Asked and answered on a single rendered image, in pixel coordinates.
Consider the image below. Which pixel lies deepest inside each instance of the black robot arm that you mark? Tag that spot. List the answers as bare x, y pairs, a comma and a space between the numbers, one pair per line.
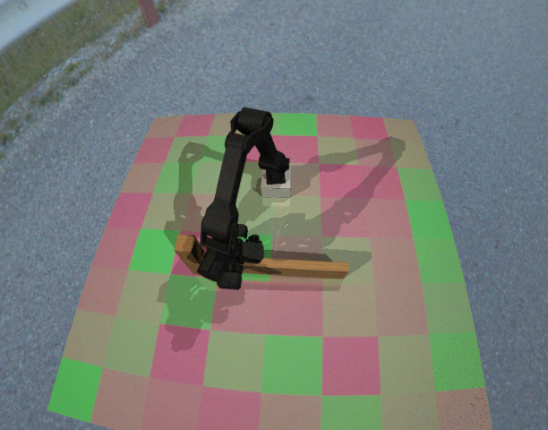
221, 217

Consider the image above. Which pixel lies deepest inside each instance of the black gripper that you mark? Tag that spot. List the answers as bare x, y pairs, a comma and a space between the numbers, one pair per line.
232, 274

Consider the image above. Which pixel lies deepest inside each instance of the brown wooden post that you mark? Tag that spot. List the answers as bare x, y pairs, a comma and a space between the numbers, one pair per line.
190, 251

